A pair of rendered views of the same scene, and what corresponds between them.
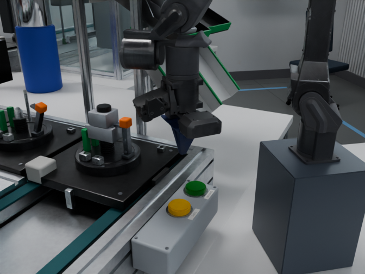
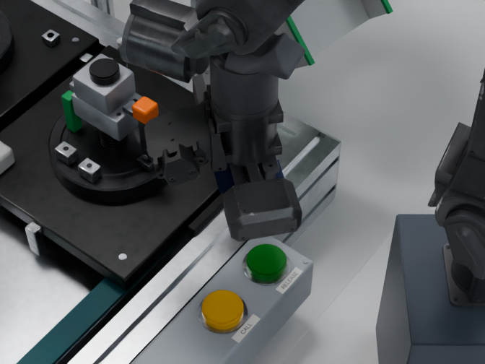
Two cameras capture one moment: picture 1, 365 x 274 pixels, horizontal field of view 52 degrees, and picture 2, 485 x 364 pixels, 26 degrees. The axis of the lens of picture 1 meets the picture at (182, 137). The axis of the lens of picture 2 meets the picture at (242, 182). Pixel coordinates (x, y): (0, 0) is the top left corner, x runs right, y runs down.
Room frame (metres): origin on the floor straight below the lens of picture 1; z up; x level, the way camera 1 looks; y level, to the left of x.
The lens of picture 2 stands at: (0.02, -0.12, 1.82)
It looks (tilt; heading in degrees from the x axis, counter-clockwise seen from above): 50 degrees down; 12
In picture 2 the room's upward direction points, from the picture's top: straight up
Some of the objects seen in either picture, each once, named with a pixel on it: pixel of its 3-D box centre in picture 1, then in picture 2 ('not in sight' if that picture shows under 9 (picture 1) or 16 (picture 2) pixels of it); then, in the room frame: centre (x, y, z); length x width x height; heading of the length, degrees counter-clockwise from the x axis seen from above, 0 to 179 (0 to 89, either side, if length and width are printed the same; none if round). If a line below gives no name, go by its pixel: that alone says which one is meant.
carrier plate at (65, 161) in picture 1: (108, 163); (116, 157); (0.73, 0.16, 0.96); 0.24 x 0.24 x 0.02; 64
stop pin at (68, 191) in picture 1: (70, 198); (36, 238); (0.62, 0.22, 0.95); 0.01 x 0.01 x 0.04; 64
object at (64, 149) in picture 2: (85, 156); (66, 153); (0.69, 0.20, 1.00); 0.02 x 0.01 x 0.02; 64
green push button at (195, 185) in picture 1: (195, 190); (266, 264); (0.62, -0.03, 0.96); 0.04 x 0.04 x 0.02
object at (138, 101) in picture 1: (154, 101); (185, 141); (0.61, 0.05, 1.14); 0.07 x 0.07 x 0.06; 21
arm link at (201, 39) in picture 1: (182, 51); (245, 61); (0.64, 0.00, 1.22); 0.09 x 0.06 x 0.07; 76
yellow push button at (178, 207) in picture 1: (179, 209); (222, 311); (0.56, 0.01, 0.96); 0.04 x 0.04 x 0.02
